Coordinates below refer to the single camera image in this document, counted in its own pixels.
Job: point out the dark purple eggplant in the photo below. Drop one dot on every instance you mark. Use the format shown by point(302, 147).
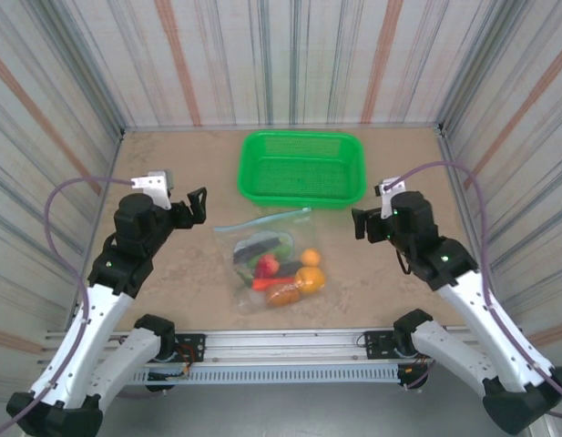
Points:
point(289, 267)
point(258, 246)

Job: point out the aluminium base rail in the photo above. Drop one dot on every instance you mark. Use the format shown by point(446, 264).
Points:
point(285, 346)

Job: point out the small green vegetable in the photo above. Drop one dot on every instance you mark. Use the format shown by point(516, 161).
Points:
point(242, 276)

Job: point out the green cucumber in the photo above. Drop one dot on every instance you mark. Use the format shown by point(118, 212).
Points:
point(287, 249)

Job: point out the small orange fruit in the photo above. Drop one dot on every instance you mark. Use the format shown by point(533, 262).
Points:
point(311, 257)

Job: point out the clear zip-top bag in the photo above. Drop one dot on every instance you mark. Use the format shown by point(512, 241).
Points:
point(271, 227)

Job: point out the grey metal base panel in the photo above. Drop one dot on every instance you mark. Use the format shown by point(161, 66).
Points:
point(285, 414)

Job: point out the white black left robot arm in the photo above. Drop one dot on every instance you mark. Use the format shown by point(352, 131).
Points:
point(94, 328)

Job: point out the red apple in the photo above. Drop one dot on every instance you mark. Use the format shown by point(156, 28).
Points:
point(268, 265)

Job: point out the green plastic mesh basket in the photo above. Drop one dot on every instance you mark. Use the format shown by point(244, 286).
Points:
point(303, 182)

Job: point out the brown potato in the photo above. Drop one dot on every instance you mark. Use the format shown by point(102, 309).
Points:
point(283, 297)

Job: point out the large yellow orange fruit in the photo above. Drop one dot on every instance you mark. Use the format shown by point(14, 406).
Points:
point(310, 278)

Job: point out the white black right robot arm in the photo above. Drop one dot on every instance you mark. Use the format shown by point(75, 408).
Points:
point(481, 318)

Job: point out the orange carrot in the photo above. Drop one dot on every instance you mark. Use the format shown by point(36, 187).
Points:
point(268, 284)

